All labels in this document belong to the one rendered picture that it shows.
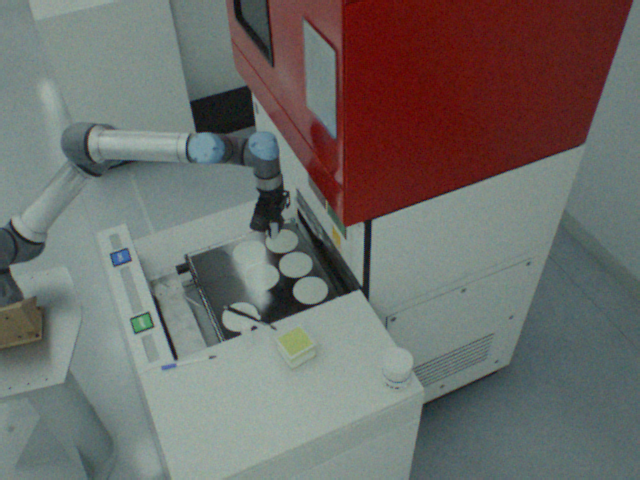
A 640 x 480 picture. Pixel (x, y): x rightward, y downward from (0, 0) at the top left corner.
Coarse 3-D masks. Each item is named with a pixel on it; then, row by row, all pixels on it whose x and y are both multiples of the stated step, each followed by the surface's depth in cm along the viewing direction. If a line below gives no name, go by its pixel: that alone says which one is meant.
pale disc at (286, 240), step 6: (282, 234) 198; (288, 234) 198; (294, 234) 198; (270, 240) 196; (276, 240) 196; (282, 240) 196; (288, 240) 196; (294, 240) 196; (270, 246) 195; (276, 246) 195; (282, 246) 194; (288, 246) 194; (294, 246) 194; (276, 252) 193; (282, 252) 193
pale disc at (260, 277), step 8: (264, 264) 190; (248, 272) 188; (256, 272) 188; (264, 272) 188; (272, 272) 188; (248, 280) 186; (256, 280) 186; (264, 280) 186; (272, 280) 185; (256, 288) 184; (264, 288) 183
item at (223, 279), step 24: (240, 240) 197; (264, 240) 196; (216, 264) 190; (240, 264) 190; (312, 264) 189; (216, 288) 184; (240, 288) 184; (288, 288) 183; (216, 312) 178; (264, 312) 178; (288, 312) 177
